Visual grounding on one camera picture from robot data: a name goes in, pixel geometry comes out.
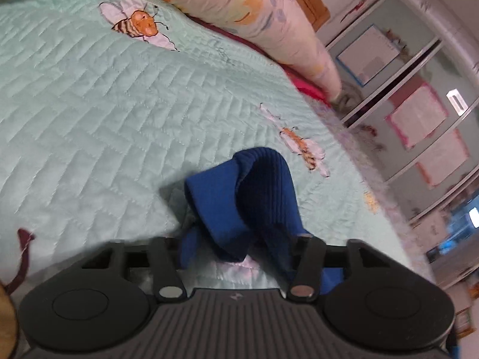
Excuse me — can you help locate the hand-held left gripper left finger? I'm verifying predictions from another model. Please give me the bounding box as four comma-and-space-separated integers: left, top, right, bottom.
80, 228, 199, 302

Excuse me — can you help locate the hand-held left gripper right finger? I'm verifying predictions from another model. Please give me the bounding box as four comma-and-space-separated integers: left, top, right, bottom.
286, 235, 393, 302

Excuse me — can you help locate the blue knit sweater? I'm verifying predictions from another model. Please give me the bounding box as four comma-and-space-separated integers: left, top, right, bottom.
180, 147, 345, 296

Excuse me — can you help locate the purple floral bed sheet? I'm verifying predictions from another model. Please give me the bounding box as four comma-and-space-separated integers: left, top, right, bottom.
318, 101, 446, 288

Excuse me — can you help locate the mint green quilted bedspread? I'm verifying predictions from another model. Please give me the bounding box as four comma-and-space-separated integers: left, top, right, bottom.
0, 0, 435, 296

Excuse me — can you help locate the grey cloth bundle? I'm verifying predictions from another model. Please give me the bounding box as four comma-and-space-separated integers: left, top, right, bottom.
329, 82, 362, 115

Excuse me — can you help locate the pink framed poster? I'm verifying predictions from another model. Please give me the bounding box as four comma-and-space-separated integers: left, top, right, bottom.
385, 82, 450, 150
415, 129, 470, 189

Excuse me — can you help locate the red cloth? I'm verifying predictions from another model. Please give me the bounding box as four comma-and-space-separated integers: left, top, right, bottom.
187, 15, 334, 105

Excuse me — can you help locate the blue framed poster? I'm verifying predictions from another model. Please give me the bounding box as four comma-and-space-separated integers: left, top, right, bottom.
335, 24, 403, 86

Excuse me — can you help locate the grey wardrobe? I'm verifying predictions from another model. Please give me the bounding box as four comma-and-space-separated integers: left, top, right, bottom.
325, 0, 479, 288

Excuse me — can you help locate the white rectangular fixture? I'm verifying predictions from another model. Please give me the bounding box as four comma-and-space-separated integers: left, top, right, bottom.
447, 89, 466, 113

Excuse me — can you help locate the pink floral bolster pillow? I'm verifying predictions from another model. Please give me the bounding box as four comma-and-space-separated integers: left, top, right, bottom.
108, 0, 341, 98

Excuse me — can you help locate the hanging wall ornament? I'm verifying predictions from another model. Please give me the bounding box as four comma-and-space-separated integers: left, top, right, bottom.
339, 0, 369, 23

